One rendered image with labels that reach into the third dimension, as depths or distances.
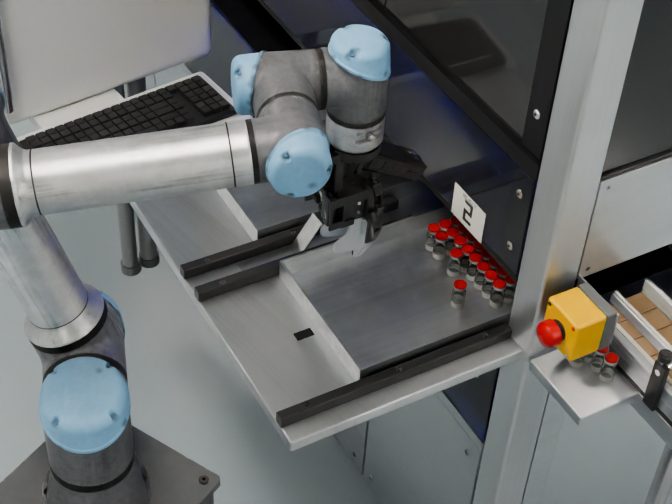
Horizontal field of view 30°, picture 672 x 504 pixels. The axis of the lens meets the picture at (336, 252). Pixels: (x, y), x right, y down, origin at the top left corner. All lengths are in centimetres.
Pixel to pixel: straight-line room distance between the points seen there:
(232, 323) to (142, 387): 111
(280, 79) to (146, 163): 20
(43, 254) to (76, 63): 88
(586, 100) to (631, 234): 32
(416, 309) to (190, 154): 68
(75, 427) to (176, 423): 131
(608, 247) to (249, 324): 56
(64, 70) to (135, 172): 109
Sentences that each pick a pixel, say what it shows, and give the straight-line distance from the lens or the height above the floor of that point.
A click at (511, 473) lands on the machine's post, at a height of 58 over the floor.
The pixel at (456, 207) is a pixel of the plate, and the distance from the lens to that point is 198.
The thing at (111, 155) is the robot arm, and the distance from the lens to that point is 141.
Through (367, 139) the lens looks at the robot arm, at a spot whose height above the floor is 132.
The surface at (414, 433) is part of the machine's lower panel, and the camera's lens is 242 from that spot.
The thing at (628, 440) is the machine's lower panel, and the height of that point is 51.
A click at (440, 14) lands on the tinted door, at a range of 190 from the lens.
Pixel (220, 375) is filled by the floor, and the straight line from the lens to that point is 305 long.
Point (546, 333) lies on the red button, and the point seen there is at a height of 101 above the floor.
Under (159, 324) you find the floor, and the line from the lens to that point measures 318.
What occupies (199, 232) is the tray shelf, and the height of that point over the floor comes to 88.
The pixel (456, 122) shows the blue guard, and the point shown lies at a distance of 191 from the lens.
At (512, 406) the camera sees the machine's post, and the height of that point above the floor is 75.
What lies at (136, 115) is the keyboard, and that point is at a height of 83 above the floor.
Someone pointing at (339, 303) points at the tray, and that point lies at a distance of 198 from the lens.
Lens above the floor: 228
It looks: 43 degrees down
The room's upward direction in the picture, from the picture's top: 4 degrees clockwise
